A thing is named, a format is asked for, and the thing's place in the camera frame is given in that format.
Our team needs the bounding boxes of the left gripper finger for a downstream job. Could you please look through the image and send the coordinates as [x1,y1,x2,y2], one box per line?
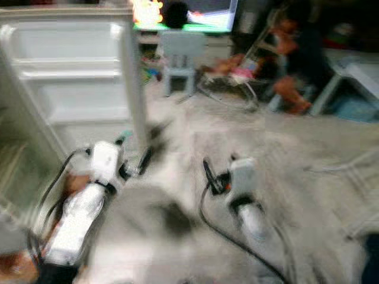
[137,145,155,175]

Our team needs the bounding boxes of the white open fridge body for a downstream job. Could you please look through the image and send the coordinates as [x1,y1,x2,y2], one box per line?
[0,35,63,237]

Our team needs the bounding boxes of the white fridge door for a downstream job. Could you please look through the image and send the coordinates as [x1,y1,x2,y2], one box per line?
[0,9,150,172]

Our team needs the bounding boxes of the baby bouncer with pink seat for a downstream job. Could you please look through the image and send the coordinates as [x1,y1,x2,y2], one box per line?
[198,50,264,113]

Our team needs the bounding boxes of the small light blue chair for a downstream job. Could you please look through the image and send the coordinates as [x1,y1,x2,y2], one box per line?
[160,30,208,98]

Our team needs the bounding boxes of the seated person in dark shirt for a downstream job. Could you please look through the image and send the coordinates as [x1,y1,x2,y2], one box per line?
[269,0,335,116]

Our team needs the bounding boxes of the blue storage box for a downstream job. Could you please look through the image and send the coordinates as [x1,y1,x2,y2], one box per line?
[329,95,379,123]

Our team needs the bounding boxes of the switched-on television screen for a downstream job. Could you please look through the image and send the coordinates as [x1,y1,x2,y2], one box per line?
[131,0,239,33]

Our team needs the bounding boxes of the dark-haired child head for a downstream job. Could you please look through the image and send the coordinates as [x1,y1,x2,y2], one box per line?
[163,2,193,30]

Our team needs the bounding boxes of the low white table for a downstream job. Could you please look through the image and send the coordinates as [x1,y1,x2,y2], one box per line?
[311,59,379,116]

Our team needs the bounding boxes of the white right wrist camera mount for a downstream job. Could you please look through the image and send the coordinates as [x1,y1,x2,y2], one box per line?
[228,157,258,202]

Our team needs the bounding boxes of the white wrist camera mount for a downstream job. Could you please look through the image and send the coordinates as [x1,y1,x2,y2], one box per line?
[228,157,258,202]
[91,141,125,185]

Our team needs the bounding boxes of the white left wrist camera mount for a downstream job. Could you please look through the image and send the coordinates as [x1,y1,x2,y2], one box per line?
[91,141,125,185]

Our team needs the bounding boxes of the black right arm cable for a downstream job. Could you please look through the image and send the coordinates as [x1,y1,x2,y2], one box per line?
[198,188,291,284]

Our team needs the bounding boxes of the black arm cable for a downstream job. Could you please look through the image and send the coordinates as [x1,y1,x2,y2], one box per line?
[30,148,95,267]
[198,188,291,284]

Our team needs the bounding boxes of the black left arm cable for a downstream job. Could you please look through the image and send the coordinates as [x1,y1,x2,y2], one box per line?
[30,148,95,267]

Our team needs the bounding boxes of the white floor cable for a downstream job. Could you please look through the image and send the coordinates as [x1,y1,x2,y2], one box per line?
[302,151,379,175]

